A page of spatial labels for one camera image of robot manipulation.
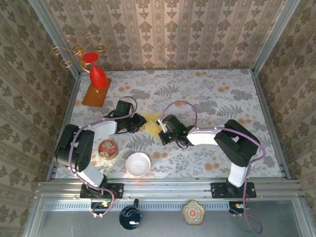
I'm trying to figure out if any patterned flower-shaped dish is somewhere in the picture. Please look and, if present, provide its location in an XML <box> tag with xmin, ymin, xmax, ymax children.
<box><xmin>181</xmin><ymin>199</ymin><xmax>206</xmax><ymax>226</ymax></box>

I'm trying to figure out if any aluminium frame side rail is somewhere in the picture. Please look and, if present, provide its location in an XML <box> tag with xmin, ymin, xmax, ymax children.
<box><xmin>46</xmin><ymin>76</ymin><xmax>81</xmax><ymax>181</ymax></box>
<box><xmin>251</xmin><ymin>70</ymin><xmax>292</xmax><ymax>180</ymax></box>

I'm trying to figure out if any aluminium frame cross rail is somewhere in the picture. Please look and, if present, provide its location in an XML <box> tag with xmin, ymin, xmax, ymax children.
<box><xmin>36</xmin><ymin>177</ymin><xmax>306</xmax><ymax>201</ymax></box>

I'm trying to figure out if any yellow cloth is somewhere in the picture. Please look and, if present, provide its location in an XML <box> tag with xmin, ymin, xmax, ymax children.
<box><xmin>142</xmin><ymin>111</ymin><xmax>164</xmax><ymax>138</ymax></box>

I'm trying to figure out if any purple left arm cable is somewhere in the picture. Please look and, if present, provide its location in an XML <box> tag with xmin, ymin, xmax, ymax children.
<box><xmin>66</xmin><ymin>96</ymin><xmax>138</xmax><ymax>219</ymax></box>

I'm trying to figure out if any gold wire candle holder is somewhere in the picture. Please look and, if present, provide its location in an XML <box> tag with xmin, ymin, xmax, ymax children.
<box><xmin>51</xmin><ymin>33</ymin><xmax>107</xmax><ymax>73</ymax></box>

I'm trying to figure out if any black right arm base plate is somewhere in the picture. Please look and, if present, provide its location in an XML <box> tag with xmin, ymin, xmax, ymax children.
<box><xmin>210</xmin><ymin>182</ymin><xmax>257</xmax><ymax>199</ymax></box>

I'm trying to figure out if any small controller circuit board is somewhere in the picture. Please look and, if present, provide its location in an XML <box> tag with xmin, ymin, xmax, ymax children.
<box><xmin>89</xmin><ymin>200</ymin><xmax>111</xmax><ymax>215</ymax></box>
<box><xmin>228</xmin><ymin>201</ymin><xmax>250</xmax><ymax>215</ymax></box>

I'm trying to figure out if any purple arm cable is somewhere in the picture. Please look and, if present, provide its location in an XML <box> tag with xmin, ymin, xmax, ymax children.
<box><xmin>66</xmin><ymin>96</ymin><xmax>138</xmax><ymax>219</ymax></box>
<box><xmin>160</xmin><ymin>100</ymin><xmax>266</xmax><ymax>234</ymax></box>

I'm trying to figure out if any white bowl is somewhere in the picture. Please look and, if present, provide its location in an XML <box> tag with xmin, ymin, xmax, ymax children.
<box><xmin>125</xmin><ymin>152</ymin><xmax>152</xmax><ymax>178</ymax></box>

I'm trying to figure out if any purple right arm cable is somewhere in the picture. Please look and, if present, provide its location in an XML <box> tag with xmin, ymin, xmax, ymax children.
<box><xmin>160</xmin><ymin>100</ymin><xmax>266</xmax><ymax>234</ymax></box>

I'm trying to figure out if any orange wooden board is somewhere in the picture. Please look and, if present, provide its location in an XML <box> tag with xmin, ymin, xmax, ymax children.
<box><xmin>81</xmin><ymin>78</ymin><xmax>112</xmax><ymax>108</ymax></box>

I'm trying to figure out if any aluminium frame post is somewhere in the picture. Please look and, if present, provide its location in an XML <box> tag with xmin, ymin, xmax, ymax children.
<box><xmin>251</xmin><ymin>0</ymin><xmax>303</xmax><ymax>75</ymax></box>
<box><xmin>28</xmin><ymin>0</ymin><xmax>81</xmax><ymax>79</ymax></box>

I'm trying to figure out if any dark blue mug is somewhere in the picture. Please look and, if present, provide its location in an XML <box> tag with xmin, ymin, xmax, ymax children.
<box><xmin>118</xmin><ymin>198</ymin><xmax>143</xmax><ymax>231</ymax></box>

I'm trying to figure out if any red wine glass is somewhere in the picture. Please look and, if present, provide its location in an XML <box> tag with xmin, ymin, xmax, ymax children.
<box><xmin>81</xmin><ymin>51</ymin><xmax>108</xmax><ymax>89</ymax></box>

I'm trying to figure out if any grey metal shelf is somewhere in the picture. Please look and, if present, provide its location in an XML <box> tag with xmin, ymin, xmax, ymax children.
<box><xmin>23</xmin><ymin>198</ymin><xmax>313</xmax><ymax>237</ymax></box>

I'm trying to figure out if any round red gold-rimmed tin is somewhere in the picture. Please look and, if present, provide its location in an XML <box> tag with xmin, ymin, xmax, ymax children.
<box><xmin>98</xmin><ymin>139</ymin><xmax>119</xmax><ymax>160</ymax></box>

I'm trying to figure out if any floral patterned table cover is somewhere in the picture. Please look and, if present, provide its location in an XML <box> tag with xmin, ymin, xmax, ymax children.
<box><xmin>54</xmin><ymin>69</ymin><xmax>284</xmax><ymax>179</ymax></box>

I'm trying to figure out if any slotted grey cable duct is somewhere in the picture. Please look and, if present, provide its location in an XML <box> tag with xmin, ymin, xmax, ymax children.
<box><xmin>44</xmin><ymin>202</ymin><xmax>235</xmax><ymax>212</ymax></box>

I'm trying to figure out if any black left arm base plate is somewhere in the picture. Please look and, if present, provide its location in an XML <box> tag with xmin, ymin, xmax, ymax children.
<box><xmin>79</xmin><ymin>183</ymin><xmax>124</xmax><ymax>199</ymax></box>

